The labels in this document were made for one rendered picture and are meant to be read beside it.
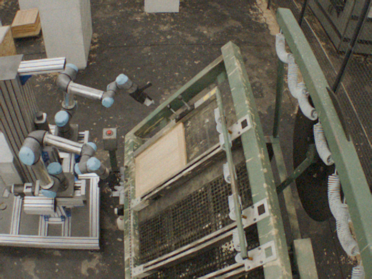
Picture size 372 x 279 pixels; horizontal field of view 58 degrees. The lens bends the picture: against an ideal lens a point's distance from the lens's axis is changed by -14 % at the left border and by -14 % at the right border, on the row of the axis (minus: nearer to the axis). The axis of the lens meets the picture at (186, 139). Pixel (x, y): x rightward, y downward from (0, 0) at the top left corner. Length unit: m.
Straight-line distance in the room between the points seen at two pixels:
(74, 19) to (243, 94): 3.03
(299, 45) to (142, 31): 4.03
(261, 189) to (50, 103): 3.59
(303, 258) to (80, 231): 2.33
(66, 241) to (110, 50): 3.11
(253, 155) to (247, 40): 4.14
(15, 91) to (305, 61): 1.77
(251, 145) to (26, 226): 2.47
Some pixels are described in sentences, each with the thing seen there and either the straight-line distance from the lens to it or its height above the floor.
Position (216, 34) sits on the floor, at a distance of 6.08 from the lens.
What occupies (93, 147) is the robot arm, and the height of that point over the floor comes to 1.57.
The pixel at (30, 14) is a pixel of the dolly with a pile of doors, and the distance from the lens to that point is 6.49.
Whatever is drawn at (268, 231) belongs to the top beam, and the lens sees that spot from 1.87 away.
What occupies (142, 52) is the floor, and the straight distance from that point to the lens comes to 5.61.
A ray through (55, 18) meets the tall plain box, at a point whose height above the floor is 0.94.
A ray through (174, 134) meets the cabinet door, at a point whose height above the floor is 1.26.
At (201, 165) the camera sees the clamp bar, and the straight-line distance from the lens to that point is 2.45.
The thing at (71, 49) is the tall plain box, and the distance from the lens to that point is 5.19.
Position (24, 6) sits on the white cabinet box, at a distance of 6.94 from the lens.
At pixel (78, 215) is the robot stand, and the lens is 3.75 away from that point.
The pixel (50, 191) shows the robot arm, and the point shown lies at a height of 1.25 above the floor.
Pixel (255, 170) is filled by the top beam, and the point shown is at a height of 1.84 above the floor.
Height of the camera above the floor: 3.48
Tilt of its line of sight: 51 degrees down
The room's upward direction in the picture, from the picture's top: 6 degrees clockwise
